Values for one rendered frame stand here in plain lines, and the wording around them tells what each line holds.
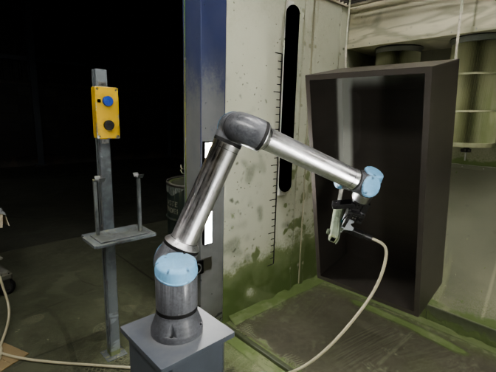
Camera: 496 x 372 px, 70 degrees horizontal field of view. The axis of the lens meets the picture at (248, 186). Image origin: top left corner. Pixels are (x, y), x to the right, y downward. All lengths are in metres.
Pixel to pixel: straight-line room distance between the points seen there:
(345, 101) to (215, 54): 0.79
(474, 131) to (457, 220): 0.66
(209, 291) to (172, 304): 1.10
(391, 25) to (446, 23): 0.38
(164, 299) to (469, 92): 2.32
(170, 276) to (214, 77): 1.25
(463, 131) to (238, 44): 1.60
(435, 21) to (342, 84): 0.95
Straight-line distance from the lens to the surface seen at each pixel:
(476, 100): 2.82
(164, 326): 1.36
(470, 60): 2.85
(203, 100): 2.09
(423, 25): 2.94
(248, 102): 2.31
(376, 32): 3.08
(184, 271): 1.27
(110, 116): 1.98
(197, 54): 2.12
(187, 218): 1.41
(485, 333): 2.84
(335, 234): 1.78
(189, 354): 1.32
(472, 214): 3.04
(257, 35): 2.40
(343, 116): 2.21
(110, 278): 2.23
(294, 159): 1.34
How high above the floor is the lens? 1.42
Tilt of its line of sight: 11 degrees down
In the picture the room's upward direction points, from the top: 1 degrees clockwise
